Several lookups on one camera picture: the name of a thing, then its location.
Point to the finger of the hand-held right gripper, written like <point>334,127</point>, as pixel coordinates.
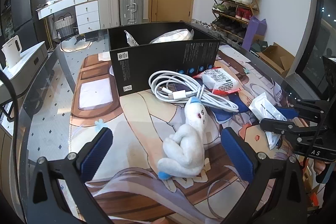
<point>288,111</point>
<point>283,127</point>

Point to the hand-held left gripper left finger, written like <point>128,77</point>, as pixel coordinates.
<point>96,154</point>

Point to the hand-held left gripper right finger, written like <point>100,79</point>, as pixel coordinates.
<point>237,157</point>

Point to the white plastic packet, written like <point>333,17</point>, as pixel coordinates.
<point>265,108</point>

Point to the white plush toy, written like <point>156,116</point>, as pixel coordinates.
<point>186,145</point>

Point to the black cardboard box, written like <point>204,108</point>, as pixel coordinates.
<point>162,66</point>

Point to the person's right forearm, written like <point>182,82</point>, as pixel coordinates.
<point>330,187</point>

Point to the person's right hand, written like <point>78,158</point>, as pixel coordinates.
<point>319,167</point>

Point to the open cardboard box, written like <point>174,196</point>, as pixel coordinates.
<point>278,58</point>

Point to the printed desk mat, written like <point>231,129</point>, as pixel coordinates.
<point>141,119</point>

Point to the green box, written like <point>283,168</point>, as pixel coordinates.
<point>258,46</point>

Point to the dark window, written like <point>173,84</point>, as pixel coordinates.
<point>315,43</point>

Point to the red white wipes pack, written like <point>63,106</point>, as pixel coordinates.
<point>220,81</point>

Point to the orange box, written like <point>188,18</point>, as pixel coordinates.
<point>313,199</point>

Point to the purple bag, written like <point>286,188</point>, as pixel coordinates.
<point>253,32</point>

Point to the white paper sheet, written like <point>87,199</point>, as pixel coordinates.
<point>104,56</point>

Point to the white side cabinet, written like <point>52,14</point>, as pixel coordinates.
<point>29,66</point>

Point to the round floor rug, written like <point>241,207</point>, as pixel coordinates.
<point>74,44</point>

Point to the wooden shoe rack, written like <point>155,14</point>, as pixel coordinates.
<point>256,1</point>

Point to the shoes on floor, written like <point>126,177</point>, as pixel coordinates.
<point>204,24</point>

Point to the wicker basket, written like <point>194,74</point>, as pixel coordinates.
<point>65,27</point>

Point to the white electric kettle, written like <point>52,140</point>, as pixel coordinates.
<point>10,52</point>

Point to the white vanity desk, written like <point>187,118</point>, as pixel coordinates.
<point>86,14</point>

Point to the white suitcase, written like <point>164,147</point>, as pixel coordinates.
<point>108,6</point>

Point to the silver suitcase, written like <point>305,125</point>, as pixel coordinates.
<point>131,5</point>

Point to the black display cabinet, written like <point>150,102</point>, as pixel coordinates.
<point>5,16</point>

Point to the black refrigerator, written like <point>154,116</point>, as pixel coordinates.
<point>23,3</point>

